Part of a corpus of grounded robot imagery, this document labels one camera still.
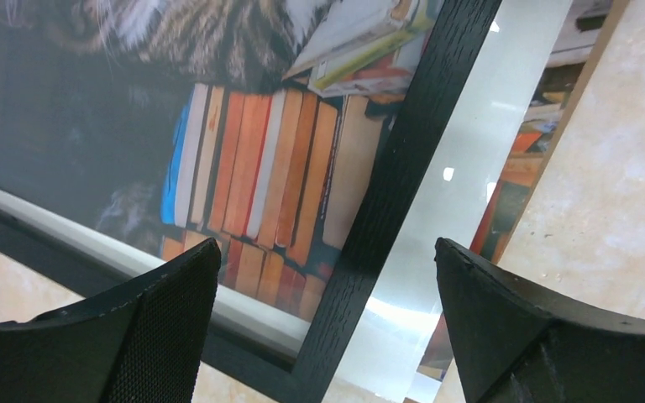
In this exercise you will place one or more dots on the cat and books photo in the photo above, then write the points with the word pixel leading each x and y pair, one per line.
pixel 162 123

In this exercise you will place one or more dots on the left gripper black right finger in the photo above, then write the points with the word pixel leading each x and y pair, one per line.
pixel 517 341

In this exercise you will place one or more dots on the black picture frame brown backing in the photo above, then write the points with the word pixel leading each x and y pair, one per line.
pixel 455 42

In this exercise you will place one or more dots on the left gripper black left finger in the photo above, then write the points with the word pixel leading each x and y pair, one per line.
pixel 140 341

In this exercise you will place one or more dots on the white passe-partout mat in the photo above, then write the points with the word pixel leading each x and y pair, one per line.
pixel 270 326

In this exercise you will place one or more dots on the brown backing board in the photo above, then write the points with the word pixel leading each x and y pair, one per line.
pixel 567 111

